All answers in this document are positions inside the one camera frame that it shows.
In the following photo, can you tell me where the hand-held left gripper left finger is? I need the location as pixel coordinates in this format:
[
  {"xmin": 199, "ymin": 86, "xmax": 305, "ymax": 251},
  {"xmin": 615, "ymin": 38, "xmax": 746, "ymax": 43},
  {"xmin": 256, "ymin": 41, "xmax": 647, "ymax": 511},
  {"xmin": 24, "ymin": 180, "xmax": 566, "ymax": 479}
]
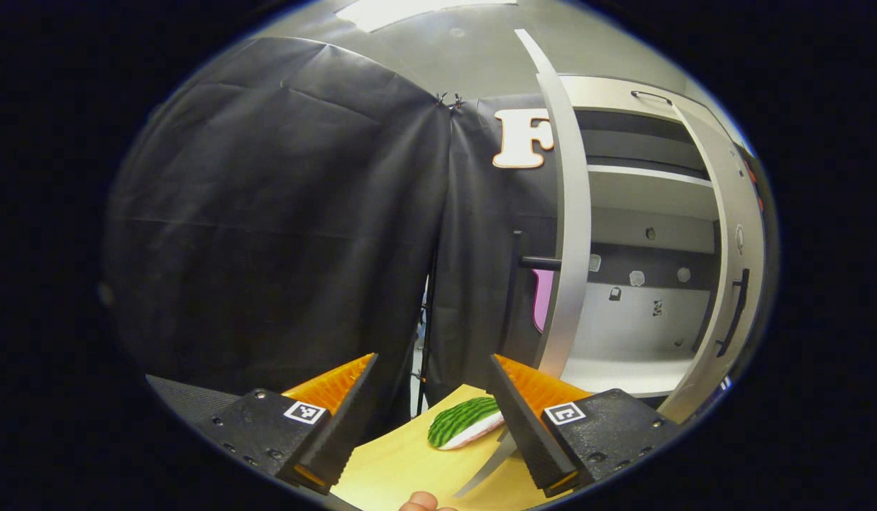
[{"xmin": 190, "ymin": 353, "xmax": 379, "ymax": 495}]

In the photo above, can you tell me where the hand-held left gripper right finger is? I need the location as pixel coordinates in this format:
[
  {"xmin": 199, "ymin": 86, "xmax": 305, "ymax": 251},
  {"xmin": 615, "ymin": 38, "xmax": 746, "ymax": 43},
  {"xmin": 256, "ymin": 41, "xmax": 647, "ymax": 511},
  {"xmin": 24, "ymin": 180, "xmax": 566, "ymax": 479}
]
[{"xmin": 488, "ymin": 353, "xmax": 684, "ymax": 498}]

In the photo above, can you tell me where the white and grey cabinet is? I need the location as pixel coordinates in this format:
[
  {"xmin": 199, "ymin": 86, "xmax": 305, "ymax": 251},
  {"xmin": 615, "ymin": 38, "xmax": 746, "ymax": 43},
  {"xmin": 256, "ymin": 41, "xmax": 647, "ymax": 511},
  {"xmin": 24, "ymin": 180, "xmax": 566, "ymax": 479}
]
[{"xmin": 552, "ymin": 75, "xmax": 737, "ymax": 398}]

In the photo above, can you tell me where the toy watermelon slice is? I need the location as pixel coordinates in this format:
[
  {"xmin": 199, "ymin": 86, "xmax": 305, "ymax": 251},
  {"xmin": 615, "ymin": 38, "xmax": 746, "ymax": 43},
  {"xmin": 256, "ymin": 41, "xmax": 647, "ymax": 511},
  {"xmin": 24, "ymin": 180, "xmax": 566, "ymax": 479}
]
[{"xmin": 428, "ymin": 396, "xmax": 507, "ymax": 451}]

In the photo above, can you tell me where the black backdrop stand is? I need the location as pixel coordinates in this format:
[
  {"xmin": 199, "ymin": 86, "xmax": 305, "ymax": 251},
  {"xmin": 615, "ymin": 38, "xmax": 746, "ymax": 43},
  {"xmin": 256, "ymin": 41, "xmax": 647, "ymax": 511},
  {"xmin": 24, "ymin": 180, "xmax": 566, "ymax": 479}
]
[{"xmin": 409, "ymin": 248, "xmax": 439, "ymax": 419}]

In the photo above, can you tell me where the white cabinet door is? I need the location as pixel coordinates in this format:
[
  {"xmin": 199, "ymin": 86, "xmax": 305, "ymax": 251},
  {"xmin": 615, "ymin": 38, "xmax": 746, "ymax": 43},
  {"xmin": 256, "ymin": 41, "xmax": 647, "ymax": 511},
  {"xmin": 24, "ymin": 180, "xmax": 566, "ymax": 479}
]
[
  {"xmin": 655, "ymin": 99, "xmax": 768, "ymax": 425},
  {"xmin": 506, "ymin": 28, "xmax": 593, "ymax": 380}
]

